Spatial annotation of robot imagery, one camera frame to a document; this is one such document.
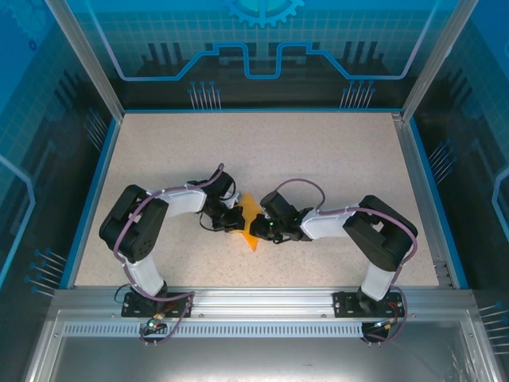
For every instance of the brushed metal panel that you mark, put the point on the brushed metal panel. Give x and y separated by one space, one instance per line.
258 362

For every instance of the aluminium side rail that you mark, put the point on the aluminium side rail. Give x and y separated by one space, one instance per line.
410 159

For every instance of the aluminium frame post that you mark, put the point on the aluminium frame post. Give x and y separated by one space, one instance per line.
89 59
435 59

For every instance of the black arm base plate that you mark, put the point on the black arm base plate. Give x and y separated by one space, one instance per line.
133 308
344 304

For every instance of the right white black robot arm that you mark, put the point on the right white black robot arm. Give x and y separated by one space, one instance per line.
378 235

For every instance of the aluminium mounting rail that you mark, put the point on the aluminium mounting rail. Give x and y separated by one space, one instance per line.
258 302

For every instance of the orange square paper sheet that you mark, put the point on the orange square paper sheet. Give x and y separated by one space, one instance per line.
249 215

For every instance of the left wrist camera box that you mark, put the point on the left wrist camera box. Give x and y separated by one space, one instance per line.
234 198

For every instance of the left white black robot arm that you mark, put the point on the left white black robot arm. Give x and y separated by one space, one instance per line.
135 227

